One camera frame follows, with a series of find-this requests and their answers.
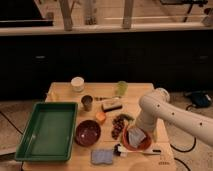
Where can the grey towel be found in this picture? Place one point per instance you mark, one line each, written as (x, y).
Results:
(136, 136)

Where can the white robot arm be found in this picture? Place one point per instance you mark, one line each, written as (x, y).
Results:
(155, 104)

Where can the dark red bowl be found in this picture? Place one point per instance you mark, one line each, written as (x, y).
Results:
(87, 133)

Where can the orange-red bowl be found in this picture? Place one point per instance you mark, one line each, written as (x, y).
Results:
(143, 145)

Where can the green translucent cup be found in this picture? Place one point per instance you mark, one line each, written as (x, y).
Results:
(121, 88)

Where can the metal cup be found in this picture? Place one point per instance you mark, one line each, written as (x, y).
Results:
(87, 101)

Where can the white cup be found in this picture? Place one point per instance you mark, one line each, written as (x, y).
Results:
(77, 84)

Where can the bunch of dark grapes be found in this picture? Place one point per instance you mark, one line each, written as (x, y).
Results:
(119, 123)

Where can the wooden table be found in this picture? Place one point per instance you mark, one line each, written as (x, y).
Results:
(81, 156)

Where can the blue sponge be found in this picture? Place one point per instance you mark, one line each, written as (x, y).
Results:
(102, 156)

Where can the green plastic tray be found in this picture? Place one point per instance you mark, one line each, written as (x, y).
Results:
(48, 135)

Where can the dark teal bag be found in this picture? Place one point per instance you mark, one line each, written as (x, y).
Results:
(199, 98)

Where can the white handled dish brush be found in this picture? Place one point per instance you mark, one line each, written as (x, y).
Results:
(120, 150)

